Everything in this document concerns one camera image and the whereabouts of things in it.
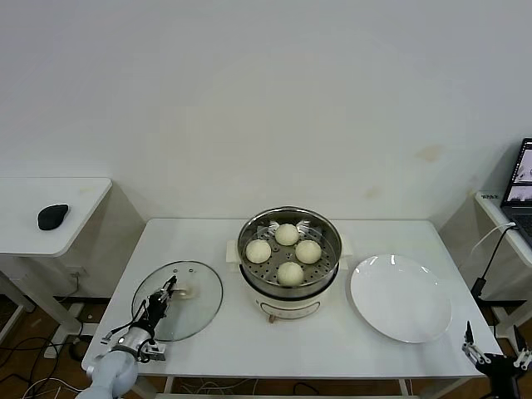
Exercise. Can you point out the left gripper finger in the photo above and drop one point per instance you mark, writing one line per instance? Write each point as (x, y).
(170, 296)
(171, 283)

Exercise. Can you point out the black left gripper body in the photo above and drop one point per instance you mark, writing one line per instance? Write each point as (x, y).
(156, 311)

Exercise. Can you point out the white power strip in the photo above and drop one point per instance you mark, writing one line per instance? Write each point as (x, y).
(51, 351)

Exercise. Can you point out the white label with black text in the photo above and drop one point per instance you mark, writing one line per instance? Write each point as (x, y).
(489, 196)

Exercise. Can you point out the black laptop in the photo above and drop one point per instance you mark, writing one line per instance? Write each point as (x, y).
(519, 187)

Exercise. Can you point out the white round plate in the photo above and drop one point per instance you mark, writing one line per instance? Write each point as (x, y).
(401, 299)

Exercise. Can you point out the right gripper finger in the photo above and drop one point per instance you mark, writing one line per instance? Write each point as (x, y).
(474, 353)
(525, 359)

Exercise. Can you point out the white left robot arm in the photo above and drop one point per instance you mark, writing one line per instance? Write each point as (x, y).
(112, 372)

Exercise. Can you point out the white table leg frame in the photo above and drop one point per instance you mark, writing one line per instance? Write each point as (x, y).
(405, 386)

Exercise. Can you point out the black power adapter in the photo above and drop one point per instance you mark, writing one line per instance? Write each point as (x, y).
(479, 289)

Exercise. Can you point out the white steamed baozi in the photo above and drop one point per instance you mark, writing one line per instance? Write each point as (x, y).
(258, 250)
(290, 273)
(287, 234)
(308, 252)

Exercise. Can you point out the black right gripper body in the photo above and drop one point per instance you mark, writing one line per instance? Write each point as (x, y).
(503, 370)

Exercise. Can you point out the cream electric cooker pot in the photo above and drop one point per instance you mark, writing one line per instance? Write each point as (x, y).
(291, 307)

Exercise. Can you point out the black computer mouse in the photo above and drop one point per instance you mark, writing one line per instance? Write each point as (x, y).
(53, 216)

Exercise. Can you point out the stainless steel steamer basket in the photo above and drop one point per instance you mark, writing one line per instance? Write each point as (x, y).
(266, 272)

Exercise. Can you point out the white side table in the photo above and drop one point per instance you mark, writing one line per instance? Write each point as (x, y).
(25, 199)

